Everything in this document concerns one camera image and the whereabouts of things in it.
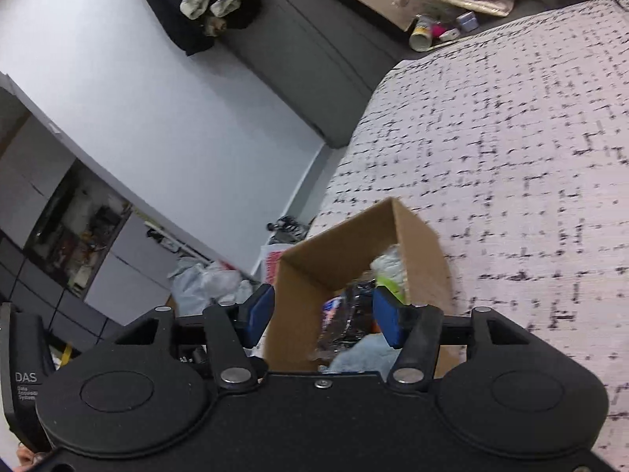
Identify white green soft item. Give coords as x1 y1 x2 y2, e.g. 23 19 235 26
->
370 245 410 306

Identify white plastic bags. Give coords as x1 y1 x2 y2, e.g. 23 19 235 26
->
169 256 257 318

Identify clear plastic packaging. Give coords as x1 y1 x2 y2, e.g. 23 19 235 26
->
314 270 381 362

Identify cardboard box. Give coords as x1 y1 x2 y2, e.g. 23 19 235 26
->
264 197 455 375

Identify dark grey cabinet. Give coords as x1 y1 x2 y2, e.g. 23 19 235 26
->
216 0 411 149

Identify white cabinet with cluttered shelf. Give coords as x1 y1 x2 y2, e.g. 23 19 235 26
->
0 113 174 342

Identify white paper cup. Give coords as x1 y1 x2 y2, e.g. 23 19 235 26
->
409 15 434 53

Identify black hanging jacket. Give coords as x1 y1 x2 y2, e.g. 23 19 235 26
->
129 0 262 57

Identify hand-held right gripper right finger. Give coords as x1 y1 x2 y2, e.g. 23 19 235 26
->
372 285 534 393

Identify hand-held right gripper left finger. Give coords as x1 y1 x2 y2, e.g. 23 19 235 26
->
114 283 276 393

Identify light blue fluffy hat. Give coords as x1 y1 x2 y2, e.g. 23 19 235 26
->
327 333 400 374

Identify red white printed bag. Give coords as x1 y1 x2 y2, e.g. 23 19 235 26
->
259 245 286 287

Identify white black-patterned blanket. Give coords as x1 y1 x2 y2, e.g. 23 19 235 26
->
307 0 629 472

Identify black grey shoes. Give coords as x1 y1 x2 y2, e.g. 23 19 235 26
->
267 216 311 244

